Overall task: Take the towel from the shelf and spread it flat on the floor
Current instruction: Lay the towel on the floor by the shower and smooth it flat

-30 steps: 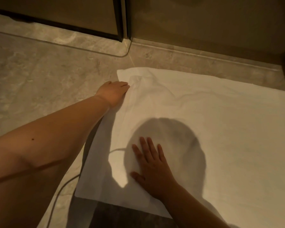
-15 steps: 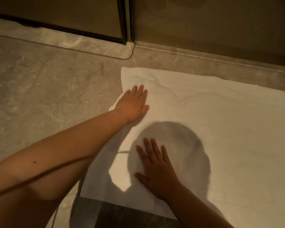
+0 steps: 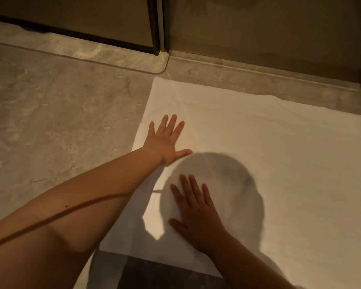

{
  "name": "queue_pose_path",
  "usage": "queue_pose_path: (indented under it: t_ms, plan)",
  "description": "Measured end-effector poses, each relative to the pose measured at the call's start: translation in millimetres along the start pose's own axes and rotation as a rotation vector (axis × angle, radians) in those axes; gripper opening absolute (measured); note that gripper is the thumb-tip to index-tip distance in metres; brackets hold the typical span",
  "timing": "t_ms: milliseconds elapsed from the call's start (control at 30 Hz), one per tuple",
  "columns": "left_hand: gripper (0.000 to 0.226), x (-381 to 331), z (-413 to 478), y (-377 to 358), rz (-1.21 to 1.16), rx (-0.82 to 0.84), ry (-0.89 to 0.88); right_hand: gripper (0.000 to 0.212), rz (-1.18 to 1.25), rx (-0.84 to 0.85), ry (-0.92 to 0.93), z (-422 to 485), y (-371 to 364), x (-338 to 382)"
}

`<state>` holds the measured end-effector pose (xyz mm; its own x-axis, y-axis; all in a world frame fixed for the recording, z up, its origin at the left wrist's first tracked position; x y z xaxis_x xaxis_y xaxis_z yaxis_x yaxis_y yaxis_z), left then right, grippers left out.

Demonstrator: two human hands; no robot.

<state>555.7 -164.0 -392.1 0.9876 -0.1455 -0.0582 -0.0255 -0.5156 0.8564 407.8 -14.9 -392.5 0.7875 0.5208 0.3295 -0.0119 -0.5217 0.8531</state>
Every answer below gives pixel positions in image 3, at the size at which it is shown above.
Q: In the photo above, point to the person's left hand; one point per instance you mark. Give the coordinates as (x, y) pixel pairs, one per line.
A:
(165, 147)

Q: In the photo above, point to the person's left forearm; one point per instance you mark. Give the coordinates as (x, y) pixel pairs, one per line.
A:
(63, 222)

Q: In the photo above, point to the person's right hand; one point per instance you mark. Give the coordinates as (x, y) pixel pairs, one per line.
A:
(201, 225)

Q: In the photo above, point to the white towel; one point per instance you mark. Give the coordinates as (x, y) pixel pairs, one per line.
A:
(288, 162)

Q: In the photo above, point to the bronze glass door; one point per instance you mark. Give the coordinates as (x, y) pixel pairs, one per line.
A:
(258, 27)
(63, 15)

